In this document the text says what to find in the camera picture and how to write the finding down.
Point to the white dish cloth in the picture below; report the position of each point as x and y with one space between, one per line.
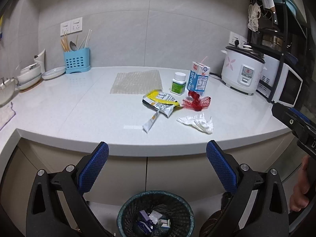
6 114

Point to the white green pill bottle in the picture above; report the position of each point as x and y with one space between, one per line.
178 83

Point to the small white sachet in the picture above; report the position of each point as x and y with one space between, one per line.
155 216

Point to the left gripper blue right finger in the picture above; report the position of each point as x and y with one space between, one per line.
258 206

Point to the black mesh trash bin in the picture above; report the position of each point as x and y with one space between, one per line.
170 205

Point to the white microwave oven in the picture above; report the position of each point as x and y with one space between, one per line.
288 85

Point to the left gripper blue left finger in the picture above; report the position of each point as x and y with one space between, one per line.
56 205

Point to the hanging white mesh cloth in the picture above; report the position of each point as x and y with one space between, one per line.
254 13

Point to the blue white milk carton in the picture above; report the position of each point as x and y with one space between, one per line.
198 78

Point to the white floral rice cooker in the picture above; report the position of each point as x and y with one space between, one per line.
242 68

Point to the left wall power socket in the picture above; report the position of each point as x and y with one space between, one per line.
71 26

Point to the red mesh net bag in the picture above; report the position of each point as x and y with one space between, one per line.
195 102

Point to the purple stick sachet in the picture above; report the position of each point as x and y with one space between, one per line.
145 223

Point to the right wall power socket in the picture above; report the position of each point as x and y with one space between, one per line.
233 37

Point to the white tissue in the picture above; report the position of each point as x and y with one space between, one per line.
199 122

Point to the clear bubble wrap sheet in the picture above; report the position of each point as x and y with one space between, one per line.
137 82

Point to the blue utensil holder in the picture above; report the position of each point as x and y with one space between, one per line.
77 61

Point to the black metal kitchen rack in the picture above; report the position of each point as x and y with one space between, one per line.
284 38

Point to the stacked white bowls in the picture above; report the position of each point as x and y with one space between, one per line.
29 77

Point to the white plate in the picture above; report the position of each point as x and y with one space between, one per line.
54 73

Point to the yellow snack wrapper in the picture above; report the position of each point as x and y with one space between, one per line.
161 101

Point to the person's right hand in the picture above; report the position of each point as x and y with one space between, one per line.
298 200

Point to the white pitcher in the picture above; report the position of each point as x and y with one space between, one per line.
40 59

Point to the green white medicine box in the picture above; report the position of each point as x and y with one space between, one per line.
164 223

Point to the wall power socket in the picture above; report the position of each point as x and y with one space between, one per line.
233 37
71 26

